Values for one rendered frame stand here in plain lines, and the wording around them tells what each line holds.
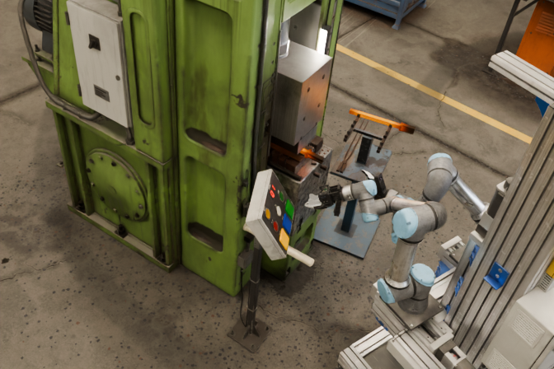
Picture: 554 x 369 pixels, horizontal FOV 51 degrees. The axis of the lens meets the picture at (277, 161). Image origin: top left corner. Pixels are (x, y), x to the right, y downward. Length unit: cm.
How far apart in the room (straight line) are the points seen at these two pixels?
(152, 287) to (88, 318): 42
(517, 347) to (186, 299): 200
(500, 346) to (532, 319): 27
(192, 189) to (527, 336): 191
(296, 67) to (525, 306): 149
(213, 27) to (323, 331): 198
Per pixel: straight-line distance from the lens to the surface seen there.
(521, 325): 266
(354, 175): 370
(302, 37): 324
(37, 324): 386
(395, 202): 278
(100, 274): 400
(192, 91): 301
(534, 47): 634
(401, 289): 270
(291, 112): 296
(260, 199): 272
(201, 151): 312
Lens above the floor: 313
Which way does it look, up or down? 42 degrees down
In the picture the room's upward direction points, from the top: 6 degrees clockwise
